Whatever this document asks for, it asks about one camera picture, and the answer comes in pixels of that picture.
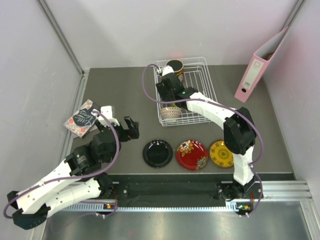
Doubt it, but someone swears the purple cable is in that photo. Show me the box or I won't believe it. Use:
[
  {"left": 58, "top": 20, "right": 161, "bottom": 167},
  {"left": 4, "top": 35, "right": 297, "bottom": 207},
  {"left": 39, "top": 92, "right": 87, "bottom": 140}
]
[
  {"left": 141, "top": 63, "right": 266, "bottom": 176},
  {"left": 2, "top": 108, "right": 121, "bottom": 220}
]

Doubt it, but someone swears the red floral plate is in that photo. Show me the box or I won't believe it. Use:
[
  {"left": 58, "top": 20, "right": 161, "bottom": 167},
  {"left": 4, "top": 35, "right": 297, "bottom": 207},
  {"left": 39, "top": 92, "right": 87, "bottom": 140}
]
[{"left": 175, "top": 140, "right": 209, "bottom": 171}]

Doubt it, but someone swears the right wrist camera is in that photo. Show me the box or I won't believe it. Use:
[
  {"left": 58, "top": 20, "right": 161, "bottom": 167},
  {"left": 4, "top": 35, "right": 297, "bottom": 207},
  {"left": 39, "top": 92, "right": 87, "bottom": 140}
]
[{"left": 156, "top": 65, "right": 175, "bottom": 77}]

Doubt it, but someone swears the yellow brown plate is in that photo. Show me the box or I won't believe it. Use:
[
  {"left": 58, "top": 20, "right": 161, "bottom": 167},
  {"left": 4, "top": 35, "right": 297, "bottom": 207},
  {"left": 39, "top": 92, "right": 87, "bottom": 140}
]
[{"left": 209, "top": 140, "right": 234, "bottom": 168}]

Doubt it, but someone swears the white cable duct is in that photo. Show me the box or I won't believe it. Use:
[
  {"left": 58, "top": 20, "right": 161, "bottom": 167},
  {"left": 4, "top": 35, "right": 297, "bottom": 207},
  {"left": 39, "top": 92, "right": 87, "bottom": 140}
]
[{"left": 59, "top": 201, "right": 241, "bottom": 213}]

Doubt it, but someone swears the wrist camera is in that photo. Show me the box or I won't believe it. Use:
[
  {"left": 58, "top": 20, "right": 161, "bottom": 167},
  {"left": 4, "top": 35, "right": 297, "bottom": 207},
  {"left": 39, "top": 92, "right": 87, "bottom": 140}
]
[
  {"left": 97, "top": 105, "right": 120, "bottom": 127},
  {"left": 156, "top": 65, "right": 175, "bottom": 77}
]

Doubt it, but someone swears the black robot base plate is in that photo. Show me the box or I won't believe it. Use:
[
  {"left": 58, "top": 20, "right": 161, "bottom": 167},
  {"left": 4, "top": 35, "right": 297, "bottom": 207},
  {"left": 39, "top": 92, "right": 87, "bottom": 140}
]
[{"left": 84, "top": 172, "right": 263, "bottom": 203}]

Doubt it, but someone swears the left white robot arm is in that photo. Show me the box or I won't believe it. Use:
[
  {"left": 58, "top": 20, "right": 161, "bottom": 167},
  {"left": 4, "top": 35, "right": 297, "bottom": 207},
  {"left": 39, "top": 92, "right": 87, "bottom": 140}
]
[{"left": 7, "top": 116, "right": 140, "bottom": 230}]

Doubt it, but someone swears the pink ring binder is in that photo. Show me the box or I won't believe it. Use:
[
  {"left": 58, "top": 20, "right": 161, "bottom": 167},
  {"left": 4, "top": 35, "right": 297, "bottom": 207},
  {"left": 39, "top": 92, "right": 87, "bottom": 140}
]
[{"left": 234, "top": 26, "right": 289, "bottom": 103}]

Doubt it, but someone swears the floral cover book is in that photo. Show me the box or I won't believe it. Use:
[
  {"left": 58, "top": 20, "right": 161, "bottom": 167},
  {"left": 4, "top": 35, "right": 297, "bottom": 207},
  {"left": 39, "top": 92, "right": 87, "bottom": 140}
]
[{"left": 63, "top": 99, "right": 101, "bottom": 139}]

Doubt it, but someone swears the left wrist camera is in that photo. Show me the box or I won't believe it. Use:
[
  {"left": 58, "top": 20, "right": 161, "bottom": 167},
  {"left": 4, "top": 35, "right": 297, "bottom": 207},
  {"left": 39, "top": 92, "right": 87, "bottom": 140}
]
[{"left": 97, "top": 105, "right": 120, "bottom": 127}]

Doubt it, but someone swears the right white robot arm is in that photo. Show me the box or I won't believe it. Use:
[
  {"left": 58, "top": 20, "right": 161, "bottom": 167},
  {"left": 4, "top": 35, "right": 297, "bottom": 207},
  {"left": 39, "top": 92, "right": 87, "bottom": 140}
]
[{"left": 156, "top": 73, "right": 257, "bottom": 198}]

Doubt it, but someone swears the white wire dish rack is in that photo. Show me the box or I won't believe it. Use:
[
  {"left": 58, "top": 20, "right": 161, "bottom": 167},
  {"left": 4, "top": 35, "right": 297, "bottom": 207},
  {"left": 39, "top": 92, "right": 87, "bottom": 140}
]
[{"left": 157, "top": 56, "right": 218, "bottom": 127}]

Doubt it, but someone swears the black floral mug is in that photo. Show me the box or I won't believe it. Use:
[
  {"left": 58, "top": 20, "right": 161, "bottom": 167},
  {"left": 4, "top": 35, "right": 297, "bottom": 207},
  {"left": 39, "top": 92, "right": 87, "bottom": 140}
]
[{"left": 166, "top": 59, "right": 184, "bottom": 83}]

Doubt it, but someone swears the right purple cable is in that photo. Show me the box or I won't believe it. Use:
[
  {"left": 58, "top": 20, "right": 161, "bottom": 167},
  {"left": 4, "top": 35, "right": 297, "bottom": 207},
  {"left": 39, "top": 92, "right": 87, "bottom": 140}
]
[{"left": 141, "top": 63, "right": 266, "bottom": 176}]

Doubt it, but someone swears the black plate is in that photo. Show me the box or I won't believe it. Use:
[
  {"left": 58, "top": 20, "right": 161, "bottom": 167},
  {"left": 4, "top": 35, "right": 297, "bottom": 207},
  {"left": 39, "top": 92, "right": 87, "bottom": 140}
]
[{"left": 142, "top": 139, "right": 173, "bottom": 169}]

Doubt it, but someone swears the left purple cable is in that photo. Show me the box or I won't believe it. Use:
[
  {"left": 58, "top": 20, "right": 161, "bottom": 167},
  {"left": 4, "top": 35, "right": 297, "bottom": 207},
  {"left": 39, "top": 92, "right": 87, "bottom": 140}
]
[{"left": 2, "top": 108, "right": 121, "bottom": 220}]

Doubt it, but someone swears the patterned ceramic bowl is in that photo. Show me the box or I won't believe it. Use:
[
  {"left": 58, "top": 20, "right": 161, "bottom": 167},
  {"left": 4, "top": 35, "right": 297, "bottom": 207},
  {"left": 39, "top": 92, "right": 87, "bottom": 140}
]
[{"left": 160, "top": 106, "right": 182, "bottom": 120}]

